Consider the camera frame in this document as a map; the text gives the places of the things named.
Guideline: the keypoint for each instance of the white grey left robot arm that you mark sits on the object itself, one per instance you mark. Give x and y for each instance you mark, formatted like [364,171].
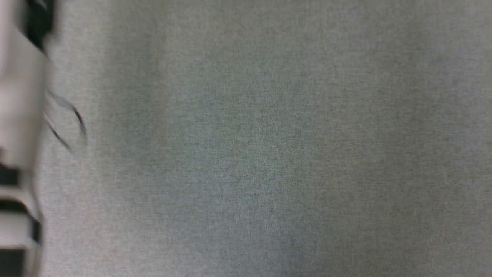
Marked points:
[19,107]

